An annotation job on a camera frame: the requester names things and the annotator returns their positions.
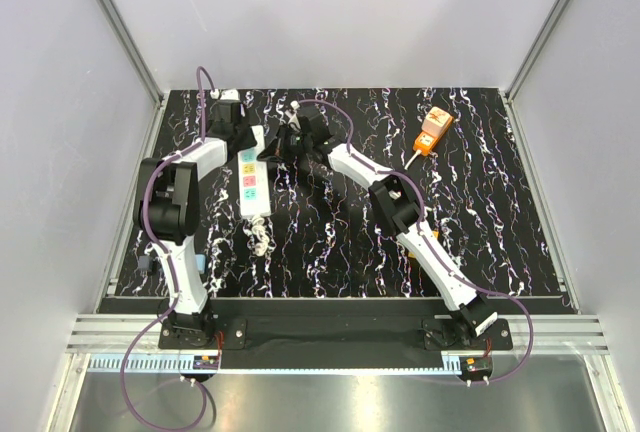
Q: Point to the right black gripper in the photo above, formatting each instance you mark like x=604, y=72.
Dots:
x=274, y=150

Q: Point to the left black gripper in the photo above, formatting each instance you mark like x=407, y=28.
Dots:
x=250, y=140

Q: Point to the white multi-socket power strip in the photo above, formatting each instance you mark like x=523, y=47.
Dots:
x=254, y=190

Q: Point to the light blue charger plug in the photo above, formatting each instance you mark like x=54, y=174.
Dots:
x=201, y=263

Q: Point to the teal usb charger plug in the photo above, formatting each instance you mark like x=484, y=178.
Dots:
x=145, y=264

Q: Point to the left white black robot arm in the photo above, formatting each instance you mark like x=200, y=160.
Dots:
x=167, y=206

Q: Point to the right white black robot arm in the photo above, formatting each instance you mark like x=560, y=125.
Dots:
x=396, y=202

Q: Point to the orange white socket cube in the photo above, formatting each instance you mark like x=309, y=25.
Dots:
x=434, y=126

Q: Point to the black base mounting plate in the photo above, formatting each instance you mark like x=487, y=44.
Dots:
x=332, y=336

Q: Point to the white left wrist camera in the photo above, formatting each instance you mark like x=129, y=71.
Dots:
x=225, y=95

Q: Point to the aluminium frame rail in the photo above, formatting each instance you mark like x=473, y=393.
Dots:
x=116, y=21

